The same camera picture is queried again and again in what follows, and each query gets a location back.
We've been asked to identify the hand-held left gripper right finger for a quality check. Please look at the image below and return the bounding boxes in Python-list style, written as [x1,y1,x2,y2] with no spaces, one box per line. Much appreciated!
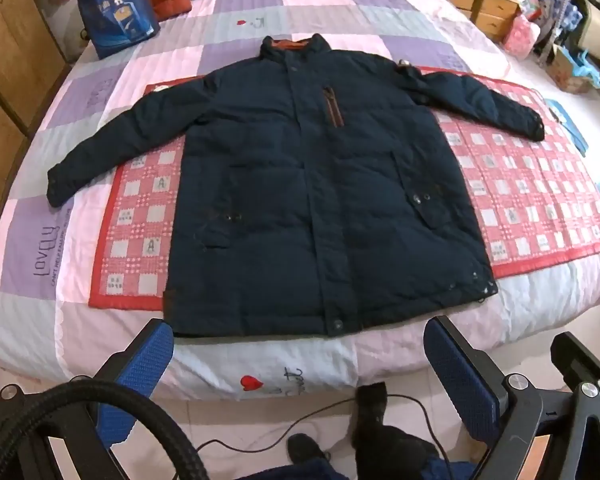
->
[424,316,600,480]

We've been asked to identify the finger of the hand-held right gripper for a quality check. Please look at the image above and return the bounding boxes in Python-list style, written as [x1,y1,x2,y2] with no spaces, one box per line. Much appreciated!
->
[551,332,600,401]

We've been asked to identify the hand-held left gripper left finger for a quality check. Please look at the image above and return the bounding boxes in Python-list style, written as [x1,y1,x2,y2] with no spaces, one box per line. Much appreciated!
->
[0,318,175,480]

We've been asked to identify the navy padded jacket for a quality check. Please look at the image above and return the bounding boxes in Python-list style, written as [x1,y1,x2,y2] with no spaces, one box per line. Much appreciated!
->
[47,34,546,338]

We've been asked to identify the black fuzzy slipper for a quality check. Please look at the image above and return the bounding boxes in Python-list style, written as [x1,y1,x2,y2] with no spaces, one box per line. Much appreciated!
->
[351,382,433,461]
[287,433,332,467]

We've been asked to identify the red checked blanket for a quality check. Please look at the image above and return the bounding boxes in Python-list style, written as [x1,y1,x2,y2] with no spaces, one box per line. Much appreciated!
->
[89,67,600,311]

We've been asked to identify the person's navy clothing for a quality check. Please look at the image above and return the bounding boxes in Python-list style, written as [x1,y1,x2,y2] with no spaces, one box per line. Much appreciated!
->
[240,455,481,480]

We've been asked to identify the light blue cloth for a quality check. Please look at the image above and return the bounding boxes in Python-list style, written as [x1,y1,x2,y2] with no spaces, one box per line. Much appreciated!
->
[545,99,591,156]

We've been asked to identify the cardboard box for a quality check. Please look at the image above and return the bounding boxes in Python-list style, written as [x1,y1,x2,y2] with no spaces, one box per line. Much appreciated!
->
[550,45,588,93]

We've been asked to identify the blue plastic bag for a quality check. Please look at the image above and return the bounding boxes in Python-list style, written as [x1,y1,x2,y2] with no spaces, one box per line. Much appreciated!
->
[570,50,600,89]

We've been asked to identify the pink bag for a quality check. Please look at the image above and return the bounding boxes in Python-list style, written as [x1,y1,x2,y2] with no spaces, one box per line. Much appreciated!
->
[502,15,541,58]

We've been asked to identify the blue tote bag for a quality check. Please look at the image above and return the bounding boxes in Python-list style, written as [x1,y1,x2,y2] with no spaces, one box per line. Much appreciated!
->
[76,0,161,60]

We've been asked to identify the wooden wardrobe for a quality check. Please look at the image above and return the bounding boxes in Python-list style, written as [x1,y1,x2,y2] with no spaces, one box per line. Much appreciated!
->
[0,0,86,256]

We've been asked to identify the black braided cable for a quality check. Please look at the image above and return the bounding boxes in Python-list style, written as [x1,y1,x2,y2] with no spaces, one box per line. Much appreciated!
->
[37,382,201,480]

